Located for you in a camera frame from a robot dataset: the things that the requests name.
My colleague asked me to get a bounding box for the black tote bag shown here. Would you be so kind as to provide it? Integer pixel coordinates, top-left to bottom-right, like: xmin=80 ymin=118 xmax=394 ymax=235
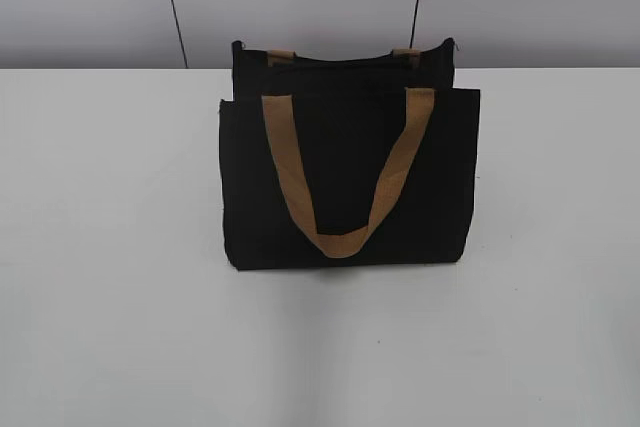
xmin=219 ymin=38 xmax=481 ymax=270

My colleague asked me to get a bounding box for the tan bag handle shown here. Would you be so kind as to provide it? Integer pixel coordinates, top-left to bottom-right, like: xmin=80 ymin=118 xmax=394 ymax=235
xmin=266 ymin=49 xmax=421 ymax=67
xmin=261 ymin=88 xmax=436 ymax=259

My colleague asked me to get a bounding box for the tan front bag handle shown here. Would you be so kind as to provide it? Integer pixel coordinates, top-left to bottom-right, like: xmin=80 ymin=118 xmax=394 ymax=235
xmin=261 ymin=88 xmax=436 ymax=259

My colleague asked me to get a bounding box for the tan rear bag handle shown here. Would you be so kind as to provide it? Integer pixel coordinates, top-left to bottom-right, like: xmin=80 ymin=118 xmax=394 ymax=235
xmin=266 ymin=49 xmax=421 ymax=67

